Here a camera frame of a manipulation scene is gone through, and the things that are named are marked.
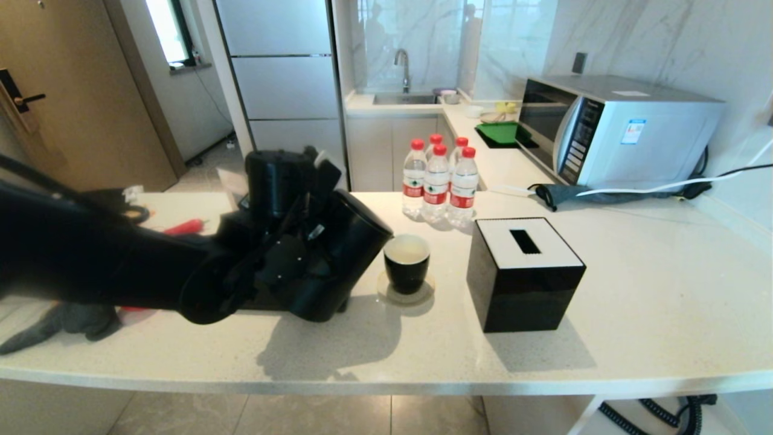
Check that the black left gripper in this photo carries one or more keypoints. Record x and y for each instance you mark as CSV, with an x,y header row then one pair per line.
x,y
284,269

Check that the black electric kettle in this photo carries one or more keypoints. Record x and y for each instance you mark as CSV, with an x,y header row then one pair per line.
x,y
356,254

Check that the black cup white inside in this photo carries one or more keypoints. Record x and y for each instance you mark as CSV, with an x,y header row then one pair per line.
x,y
407,275

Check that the white kitchen base cabinet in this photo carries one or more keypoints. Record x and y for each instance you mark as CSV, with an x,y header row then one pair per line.
x,y
377,154

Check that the red-capped water bottle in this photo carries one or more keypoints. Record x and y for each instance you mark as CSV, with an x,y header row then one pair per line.
x,y
460,142
414,181
435,139
435,190
463,193

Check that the clear glass coaster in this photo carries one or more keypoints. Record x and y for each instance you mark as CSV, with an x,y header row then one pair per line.
x,y
424,296

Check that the red toy chili pepper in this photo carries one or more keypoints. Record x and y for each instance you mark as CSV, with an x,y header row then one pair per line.
x,y
184,227

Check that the white refrigerator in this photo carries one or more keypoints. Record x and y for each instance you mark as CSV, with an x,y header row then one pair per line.
x,y
284,90

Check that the steel kitchen sink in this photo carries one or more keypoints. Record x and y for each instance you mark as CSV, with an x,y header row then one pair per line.
x,y
404,99

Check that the purple bowl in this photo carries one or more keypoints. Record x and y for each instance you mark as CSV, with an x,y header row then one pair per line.
x,y
445,92

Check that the black cooktop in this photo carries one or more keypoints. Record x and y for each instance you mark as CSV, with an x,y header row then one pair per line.
x,y
492,145

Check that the chrome sink faucet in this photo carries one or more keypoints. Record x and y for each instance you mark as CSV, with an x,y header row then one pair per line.
x,y
405,62

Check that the small white cup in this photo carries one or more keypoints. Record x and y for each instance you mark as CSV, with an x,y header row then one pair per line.
x,y
474,111

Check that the green plastic tray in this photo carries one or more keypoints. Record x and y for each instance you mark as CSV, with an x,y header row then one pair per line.
x,y
501,133

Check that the black tissue box white top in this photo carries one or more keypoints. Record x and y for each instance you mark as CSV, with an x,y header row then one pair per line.
x,y
525,296

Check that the black bag white tag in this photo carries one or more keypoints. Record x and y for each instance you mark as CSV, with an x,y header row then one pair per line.
x,y
109,197

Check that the yellow kitchen item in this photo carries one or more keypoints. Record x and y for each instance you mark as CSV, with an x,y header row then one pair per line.
x,y
507,107

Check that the grey plush toy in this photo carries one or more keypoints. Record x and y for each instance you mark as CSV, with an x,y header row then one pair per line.
x,y
78,320

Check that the bright window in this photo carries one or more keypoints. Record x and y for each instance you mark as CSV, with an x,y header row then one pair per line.
x,y
166,30

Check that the brown wooden door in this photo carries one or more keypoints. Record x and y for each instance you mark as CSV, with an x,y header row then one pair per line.
x,y
84,90

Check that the silver microwave oven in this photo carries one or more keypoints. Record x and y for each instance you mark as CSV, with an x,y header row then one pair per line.
x,y
646,139

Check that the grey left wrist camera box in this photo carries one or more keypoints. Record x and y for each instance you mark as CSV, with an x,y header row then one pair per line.
x,y
327,175

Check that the grey wall outlet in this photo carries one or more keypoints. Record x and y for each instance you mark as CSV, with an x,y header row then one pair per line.
x,y
579,63

